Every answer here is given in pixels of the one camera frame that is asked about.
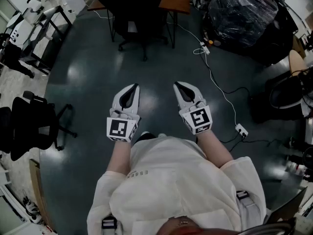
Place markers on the wooden plank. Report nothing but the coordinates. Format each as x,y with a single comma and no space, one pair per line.
39,192

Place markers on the black metal frame table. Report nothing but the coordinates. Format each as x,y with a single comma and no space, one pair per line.
34,62

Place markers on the person's right forearm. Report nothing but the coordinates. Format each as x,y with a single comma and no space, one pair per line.
212,148

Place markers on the person's white shoe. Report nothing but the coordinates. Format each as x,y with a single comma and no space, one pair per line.
146,133
162,135

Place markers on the person's left forearm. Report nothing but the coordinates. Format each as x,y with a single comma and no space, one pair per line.
119,155

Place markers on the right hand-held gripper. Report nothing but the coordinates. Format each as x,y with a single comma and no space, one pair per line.
199,119

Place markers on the white power strip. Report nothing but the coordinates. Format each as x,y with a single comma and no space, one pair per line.
241,129
205,48

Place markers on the black office chair with armrests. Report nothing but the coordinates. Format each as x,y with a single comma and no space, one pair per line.
29,126

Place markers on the person's neck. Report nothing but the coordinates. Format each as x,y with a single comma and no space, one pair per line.
181,229

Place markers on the grey head mount rim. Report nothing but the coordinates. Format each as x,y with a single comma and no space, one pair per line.
269,229

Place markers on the person's right white shoe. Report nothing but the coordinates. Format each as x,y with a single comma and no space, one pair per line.
162,135

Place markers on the plastic-wrapped black pallet load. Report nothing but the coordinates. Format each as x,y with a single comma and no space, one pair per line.
244,13

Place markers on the black mesh office chair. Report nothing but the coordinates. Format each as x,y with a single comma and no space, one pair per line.
137,11

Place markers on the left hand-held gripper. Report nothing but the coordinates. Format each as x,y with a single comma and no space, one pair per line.
118,128

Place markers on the person's white shirt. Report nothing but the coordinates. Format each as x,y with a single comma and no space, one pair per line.
171,180

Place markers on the black flat monitor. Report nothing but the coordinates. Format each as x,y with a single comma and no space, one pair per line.
286,207

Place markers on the black round chair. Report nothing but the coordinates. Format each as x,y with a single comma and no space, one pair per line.
281,94

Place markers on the light wooden round table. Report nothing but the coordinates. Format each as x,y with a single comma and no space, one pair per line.
296,62

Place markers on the person's black trousers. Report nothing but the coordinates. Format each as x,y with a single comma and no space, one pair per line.
144,139

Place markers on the person's left white shoe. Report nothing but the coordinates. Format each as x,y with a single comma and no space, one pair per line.
146,133

